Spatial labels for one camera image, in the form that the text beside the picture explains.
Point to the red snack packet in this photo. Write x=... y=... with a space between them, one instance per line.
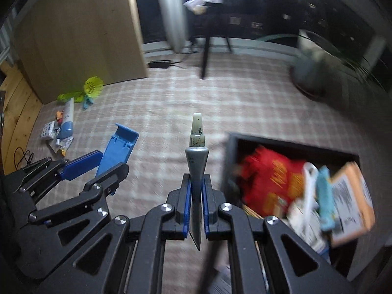
x=272 y=177

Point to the grey curtain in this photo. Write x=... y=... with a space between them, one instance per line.
x=174 y=21

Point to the black power adapter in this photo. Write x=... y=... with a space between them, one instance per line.
x=159 y=63

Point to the blue plastic phone stand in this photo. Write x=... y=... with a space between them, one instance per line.
x=115 y=153

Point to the crumpled plastic bag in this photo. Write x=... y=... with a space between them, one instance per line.
x=205 y=1

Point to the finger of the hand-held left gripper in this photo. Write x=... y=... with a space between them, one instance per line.
x=118 y=174
x=82 y=164

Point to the yellow green sachet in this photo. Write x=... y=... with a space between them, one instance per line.
x=65 y=145

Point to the grey plant pot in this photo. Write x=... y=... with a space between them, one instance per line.
x=309 y=73

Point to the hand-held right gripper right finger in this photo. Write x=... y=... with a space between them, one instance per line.
x=205 y=211

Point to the green potted plant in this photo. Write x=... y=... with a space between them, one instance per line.
x=352 y=64

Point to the white and blue bottle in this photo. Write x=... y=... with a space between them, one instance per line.
x=68 y=118

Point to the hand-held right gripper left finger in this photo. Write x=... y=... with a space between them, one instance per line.
x=186 y=208

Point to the orange cardboard box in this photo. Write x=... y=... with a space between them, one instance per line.
x=352 y=202

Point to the white patterned tissue packet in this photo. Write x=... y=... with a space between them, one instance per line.
x=47 y=130

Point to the grey white ointment tube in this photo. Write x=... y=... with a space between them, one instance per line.
x=197 y=162

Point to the plaid rug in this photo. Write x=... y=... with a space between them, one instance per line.
x=171 y=104

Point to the yellow shuttlecock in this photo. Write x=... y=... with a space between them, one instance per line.
x=93 y=86

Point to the wooden cabinet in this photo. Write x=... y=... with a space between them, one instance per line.
x=85 y=30

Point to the white paper packet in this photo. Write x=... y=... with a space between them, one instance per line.
x=307 y=220

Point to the black storage box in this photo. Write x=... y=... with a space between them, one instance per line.
x=231 y=165

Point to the orange toy figure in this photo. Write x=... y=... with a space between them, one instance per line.
x=59 y=116

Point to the fruit print hand cream tube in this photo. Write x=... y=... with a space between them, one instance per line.
x=326 y=199

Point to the black tripod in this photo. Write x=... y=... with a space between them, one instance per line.
x=204 y=61

